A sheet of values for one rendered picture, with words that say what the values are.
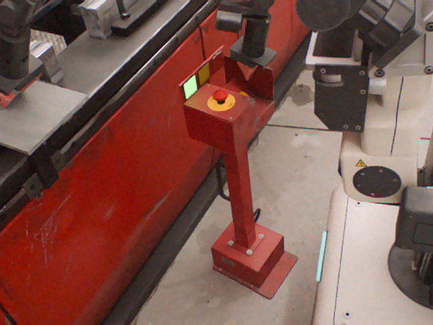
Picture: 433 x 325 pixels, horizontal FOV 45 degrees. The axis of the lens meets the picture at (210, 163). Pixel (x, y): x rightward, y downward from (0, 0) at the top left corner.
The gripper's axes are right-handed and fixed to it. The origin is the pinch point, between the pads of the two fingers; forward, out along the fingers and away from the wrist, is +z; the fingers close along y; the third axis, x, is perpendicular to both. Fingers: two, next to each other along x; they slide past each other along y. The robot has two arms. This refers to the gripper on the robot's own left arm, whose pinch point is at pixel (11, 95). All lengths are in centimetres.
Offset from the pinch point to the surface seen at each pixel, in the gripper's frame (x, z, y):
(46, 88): 3.9, -0.3, -6.0
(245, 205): 57, 45, -42
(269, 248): 74, 61, -44
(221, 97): 33, 5, -37
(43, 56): -7.3, 10.4, -19.6
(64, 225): 19.7, 34.0, 2.6
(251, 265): 71, 63, -35
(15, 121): 5.0, -0.9, 4.7
